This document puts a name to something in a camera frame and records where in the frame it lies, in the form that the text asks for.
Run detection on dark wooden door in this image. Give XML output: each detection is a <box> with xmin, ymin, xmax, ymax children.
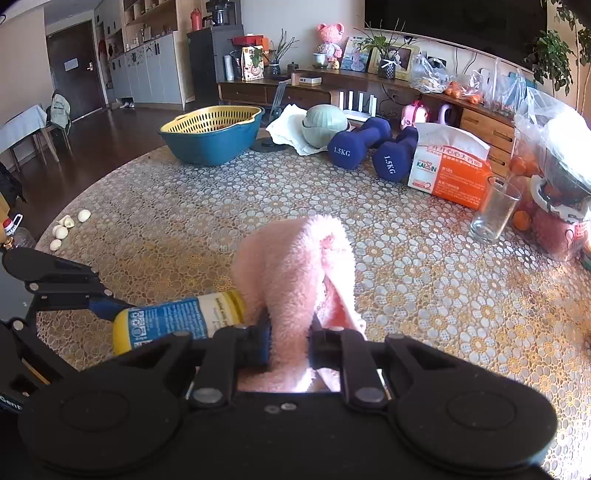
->
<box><xmin>45</xmin><ymin>20</ymin><xmax>105</xmax><ymax>122</ymax></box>

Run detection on oil bottle with red cap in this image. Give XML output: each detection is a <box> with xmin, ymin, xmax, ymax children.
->
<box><xmin>1</xmin><ymin>213</ymin><xmax>36</xmax><ymax>251</ymax></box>

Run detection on yellow strainer basket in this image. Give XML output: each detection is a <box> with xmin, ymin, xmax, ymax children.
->
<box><xmin>159</xmin><ymin>105</ymin><xmax>264</xmax><ymax>135</ymax></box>

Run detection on pink fluffy towel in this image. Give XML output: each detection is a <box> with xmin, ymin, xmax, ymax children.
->
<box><xmin>230</xmin><ymin>215</ymin><xmax>368</xmax><ymax>394</ymax></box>

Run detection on pink toy kettle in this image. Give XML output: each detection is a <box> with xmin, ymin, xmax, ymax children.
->
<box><xmin>400</xmin><ymin>100</ymin><xmax>456</xmax><ymax>133</ymax></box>

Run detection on pile of oranges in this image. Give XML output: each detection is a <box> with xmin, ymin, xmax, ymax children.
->
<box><xmin>444</xmin><ymin>81</ymin><xmax>484</xmax><ymax>105</ymax></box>

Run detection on television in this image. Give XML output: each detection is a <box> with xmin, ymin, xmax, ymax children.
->
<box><xmin>364</xmin><ymin>0</ymin><xmax>548</xmax><ymax>64</ymax></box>

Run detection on clear plastic bag with blue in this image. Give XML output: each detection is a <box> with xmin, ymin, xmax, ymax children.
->
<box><xmin>479</xmin><ymin>59</ymin><xmax>528</xmax><ymax>117</ymax></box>

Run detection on picture frame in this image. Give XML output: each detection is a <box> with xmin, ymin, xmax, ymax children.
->
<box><xmin>368</xmin><ymin>44</ymin><xmax>420</xmax><ymax>83</ymax></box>

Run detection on coffee machine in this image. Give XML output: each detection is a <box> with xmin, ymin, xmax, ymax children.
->
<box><xmin>202</xmin><ymin>0</ymin><xmax>238</xmax><ymax>28</ymax></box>

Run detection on pink toy figure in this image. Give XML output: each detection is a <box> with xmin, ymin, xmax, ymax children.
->
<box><xmin>316</xmin><ymin>23</ymin><xmax>346</xmax><ymax>70</ymax></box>

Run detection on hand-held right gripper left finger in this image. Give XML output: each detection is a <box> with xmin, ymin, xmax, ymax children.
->
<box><xmin>147</xmin><ymin>310</ymin><xmax>273</xmax><ymax>409</ymax></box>

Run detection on blue dumbbell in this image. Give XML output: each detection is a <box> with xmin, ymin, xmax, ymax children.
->
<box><xmin>327</xmin><ymin>117</ymin><xmax>393</xmax><ymax>170</ymax></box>
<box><xmin>372</xmin><ymin>126</ymin><xmax>420</xmax><ymax>184</ymax></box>

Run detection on table with white cloth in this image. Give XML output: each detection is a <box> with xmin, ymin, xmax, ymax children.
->
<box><xmin>0</xmin><ymin>103</ymin><xmax>49</xmax><ymax>172</ymax></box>

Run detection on wooden chair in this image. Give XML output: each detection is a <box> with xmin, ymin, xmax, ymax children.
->
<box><xmin>43</xmin><ymin>89</ymin><xmax>75</xmax><ymax>156</ymax></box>

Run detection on black cabinet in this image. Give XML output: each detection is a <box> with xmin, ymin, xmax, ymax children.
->
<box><xmin>187</xmin><ymin>25</ymin><xmax>246</xmax><ymax>110</ymax></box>

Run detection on vase with twigs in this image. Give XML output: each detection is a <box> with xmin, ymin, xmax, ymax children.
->
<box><xmin>266</xmin><ymin>29</ymin><xmax>299</xmax><ymax>79</ymax></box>

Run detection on green bowl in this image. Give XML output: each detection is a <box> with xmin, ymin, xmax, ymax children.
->
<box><xmin>300</xmin><ymin>104</ymin><xmax>351</xmax><ymax>149</ymax></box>

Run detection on blue basin yellow strainer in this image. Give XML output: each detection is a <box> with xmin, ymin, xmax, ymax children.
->
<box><xmin>158</xmin><ymin>107</ymin><xmax>266</xmax><ymax>167</ymax></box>

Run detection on potted plant in black pot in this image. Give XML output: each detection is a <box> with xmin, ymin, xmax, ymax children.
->
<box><xmin>357</xmin><ymin>19</ymin><xmax>417</xmax><ymax>80</ymax></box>

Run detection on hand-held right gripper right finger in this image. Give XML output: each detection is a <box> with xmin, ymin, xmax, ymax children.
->
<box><xmin>308</xmin><ymin>314</ymin><xmax>445</xmax><ymax>412</ymax></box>

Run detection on clear drinking glass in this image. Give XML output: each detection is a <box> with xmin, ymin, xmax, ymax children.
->
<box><xmin>470</xmin><ymin>176</ymin><xmax>523</xmax><ymax>243</ymax></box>

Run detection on white and orange bag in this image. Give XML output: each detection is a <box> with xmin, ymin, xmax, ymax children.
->
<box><xmin>407</xmin><ymin>122</ymin><xmax>494</xmax><ymax>212</ymax></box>

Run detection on yellow bottle with blue label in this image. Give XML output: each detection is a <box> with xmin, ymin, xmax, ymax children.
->
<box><xmin>113</xmin><ymin>290</ymin><xmax>248</xmax><ymax>356</ymax></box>

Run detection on white cloth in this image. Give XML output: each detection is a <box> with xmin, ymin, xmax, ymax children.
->
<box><xmin>265</xmin><ymin>104</ymin><xmax>334</xmax><ymax>156</ymax></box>

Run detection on tall green houseplant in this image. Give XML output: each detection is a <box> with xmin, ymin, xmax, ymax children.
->
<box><xmin>523</xmin><ymin>0</ymin><xmax>591</xmax><ymax>112</ymax></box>

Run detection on grey wall cabinets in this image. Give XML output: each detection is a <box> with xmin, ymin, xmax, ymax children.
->
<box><xmin>94</xmin><ymin>0</ymin><xmax>186</xmax><ymax>110</ymax></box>

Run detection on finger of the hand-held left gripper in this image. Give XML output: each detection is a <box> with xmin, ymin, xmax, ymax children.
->
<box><xmin>0</xmin><ymin>318</ymin><xmax>80</xmax><ymax>385</ymax></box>
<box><xmin>2</xmin><ymin>246</ymin><xmax>134</xmax><ymax>323</ymax></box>

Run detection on clear plastic bag of oranges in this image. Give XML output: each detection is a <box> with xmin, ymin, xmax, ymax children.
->
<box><xmin>507</xmin><ymin>87</ymin><xmax>591</xmax><ymax>265</ymax></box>

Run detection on white router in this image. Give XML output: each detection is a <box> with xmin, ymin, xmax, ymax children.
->
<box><xmin>338</xmin><ymin>90</ymin><xmax>379</xmax><ymax>122</ymax></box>

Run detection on black bag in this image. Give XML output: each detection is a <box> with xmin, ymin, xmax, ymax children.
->
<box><xmin>0</xmin><ymin>161</ymin><xmax>27</xmax><ymax>209</ymax></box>

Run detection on wooden sideboard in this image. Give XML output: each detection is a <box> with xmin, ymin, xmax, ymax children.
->
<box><xmin>217</xmin><ymin>68</ymin><xmax>519</xmax><ymax>179</ymax></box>

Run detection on printed snack bag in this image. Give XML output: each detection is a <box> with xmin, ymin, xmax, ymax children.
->
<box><xmin>241</xmin><ymin>45</ymin><xmax>266</xmax><ymax>82</ymax></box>

